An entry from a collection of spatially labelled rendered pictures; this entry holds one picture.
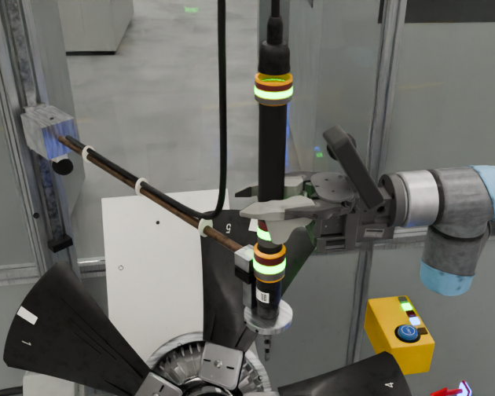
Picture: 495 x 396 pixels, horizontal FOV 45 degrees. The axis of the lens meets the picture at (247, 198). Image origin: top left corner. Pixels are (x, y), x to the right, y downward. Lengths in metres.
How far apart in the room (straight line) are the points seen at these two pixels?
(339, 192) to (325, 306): 1.14
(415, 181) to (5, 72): 0.83
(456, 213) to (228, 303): 0.40
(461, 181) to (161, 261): 0.65
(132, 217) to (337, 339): 0.97
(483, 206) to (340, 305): 1.11
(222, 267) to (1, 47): 0.60
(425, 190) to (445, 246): 0.10
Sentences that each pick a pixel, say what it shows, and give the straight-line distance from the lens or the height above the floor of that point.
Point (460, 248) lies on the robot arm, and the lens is 0.86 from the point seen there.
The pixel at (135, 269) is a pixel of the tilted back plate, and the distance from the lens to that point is 1.23.
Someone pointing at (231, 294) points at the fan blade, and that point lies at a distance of 1.01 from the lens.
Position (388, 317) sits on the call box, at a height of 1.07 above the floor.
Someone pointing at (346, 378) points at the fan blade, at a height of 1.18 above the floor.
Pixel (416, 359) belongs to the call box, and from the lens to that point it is 1.38.
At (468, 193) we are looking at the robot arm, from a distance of 0.82.
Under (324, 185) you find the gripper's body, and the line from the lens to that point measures 0.77.
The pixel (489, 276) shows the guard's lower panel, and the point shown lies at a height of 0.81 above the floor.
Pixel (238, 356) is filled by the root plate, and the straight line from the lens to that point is 0.99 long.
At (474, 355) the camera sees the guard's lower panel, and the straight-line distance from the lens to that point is 2.27.
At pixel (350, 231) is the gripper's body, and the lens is 0.78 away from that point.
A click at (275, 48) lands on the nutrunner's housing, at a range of 0.67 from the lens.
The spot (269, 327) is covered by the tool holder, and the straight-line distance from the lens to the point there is 0.85.
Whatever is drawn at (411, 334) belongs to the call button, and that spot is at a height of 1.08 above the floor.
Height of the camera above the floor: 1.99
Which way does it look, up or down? 31 degrees down
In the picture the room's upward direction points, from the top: straight up
